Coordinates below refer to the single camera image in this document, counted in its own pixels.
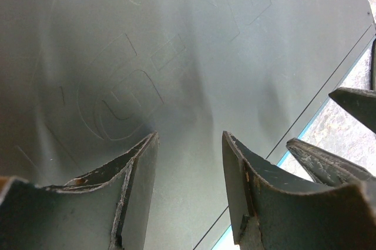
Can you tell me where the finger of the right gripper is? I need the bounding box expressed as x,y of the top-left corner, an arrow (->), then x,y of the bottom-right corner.
286,138 -> 375,186
328,87 -> 376,133

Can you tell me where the dark blue network switch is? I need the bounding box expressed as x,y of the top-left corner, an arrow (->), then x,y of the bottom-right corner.
1,0 -> 375,249

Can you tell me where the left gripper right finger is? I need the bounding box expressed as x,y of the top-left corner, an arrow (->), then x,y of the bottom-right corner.
222,132 -> 375,249

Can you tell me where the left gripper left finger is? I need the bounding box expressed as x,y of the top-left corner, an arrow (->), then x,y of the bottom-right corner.
1,133 -> 159,249

